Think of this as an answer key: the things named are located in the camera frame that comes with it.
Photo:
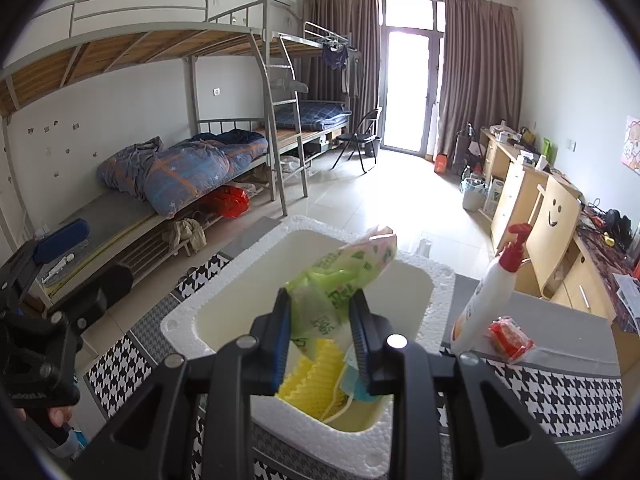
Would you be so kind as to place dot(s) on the glass balcony door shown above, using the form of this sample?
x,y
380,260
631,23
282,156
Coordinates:
x,y
410,85

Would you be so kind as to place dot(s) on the long wooden desk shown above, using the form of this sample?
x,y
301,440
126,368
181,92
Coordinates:
x,y
515,185

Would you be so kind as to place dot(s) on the brown curtain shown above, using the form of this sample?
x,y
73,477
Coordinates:
x,y
475,70
340,20

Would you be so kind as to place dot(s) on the blue face mask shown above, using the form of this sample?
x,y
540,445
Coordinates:
x,y
347,390

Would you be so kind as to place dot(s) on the white foam box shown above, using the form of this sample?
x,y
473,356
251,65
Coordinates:
x,y
200,310

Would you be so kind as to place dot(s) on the white pump lotion bottle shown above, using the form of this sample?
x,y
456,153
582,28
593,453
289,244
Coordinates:
x,y
480,305

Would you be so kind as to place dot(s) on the red snack packet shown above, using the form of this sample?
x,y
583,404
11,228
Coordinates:
x,y
510,340

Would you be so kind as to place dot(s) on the small metal bunk bed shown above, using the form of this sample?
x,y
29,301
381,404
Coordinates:
x,y
310,47

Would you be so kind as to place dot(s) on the printed paper sheets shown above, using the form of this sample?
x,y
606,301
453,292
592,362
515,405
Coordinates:
x,y
630,287

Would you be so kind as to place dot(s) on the houndstooth tablecloth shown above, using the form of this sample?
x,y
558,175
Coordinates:
x,y
550,390

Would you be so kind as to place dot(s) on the black folding chair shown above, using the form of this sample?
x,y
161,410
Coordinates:
x,y
367,120

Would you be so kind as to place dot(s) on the small red floor box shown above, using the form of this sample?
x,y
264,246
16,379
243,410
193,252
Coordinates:
x,y
440,163

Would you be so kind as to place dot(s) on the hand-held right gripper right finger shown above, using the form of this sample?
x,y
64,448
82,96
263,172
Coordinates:
x,y
362,345

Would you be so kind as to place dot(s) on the blue plaid quilt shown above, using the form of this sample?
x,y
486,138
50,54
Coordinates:
x,y
190,170

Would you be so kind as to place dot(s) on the person's left hand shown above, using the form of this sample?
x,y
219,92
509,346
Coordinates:
x,y
61,416

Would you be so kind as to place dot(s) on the green tissue packet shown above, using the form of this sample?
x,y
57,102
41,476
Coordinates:
x,y
325,290

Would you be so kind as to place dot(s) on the red plastic bag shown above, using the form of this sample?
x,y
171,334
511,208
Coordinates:
x,y
227,202

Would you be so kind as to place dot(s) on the cartoon wall picture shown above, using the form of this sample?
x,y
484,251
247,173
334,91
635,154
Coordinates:
x,y
632,145

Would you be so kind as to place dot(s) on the patterned desk cloth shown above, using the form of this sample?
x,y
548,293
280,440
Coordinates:
x,y
615,260

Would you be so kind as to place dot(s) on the green paper bag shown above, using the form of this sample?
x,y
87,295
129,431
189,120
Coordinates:
x,y
548,147

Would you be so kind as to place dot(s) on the dark hanging clothes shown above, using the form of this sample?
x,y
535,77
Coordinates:
x,y
334,57

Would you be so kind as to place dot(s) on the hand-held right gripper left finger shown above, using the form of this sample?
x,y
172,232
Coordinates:
x,y
281,345

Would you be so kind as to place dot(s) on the wooden smiley face chair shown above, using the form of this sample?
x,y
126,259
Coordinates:
x,y
555,220

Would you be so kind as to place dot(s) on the white bucket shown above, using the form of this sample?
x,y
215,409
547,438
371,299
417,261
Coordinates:
x,y
474,195

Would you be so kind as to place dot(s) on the blue checked bedding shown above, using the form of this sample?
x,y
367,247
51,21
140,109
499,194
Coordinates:
x,y
315,112

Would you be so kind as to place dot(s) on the beige crumpled clothes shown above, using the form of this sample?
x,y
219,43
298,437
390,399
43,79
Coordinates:
x,y
187,235

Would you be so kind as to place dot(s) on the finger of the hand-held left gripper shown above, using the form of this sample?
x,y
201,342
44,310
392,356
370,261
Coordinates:
x,y
107,290
62,240

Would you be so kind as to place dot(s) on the large metal bunk bed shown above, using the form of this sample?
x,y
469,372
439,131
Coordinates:
x,y
125,55

